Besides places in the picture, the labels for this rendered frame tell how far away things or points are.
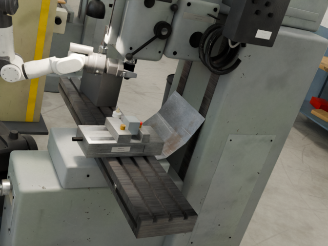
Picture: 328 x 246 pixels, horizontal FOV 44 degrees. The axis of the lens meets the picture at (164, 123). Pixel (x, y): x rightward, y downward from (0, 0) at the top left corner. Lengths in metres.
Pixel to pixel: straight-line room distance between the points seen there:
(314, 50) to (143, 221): 1.13
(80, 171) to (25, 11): 1.90
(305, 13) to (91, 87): 1.11
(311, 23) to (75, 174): 1.30
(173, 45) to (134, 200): 0.65
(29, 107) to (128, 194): 2.32
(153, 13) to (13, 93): 2.19
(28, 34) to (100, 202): 1.89
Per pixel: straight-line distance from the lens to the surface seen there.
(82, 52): 1.76
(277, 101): 2.03
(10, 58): 1.77
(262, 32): 1.61
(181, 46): 1.73
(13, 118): 3.76
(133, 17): 1.63
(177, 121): 2.03
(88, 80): 2.20
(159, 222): 1.46
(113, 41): 1.72
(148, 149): 1.77
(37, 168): 1.93
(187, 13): 1.70
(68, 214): 1.93
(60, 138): 1.94
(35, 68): 1.78
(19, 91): 3.64
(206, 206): 2.15
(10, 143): 2.32
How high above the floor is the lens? 1.80
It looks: 24 degrees down
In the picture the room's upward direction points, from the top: 17 degrees clockwise
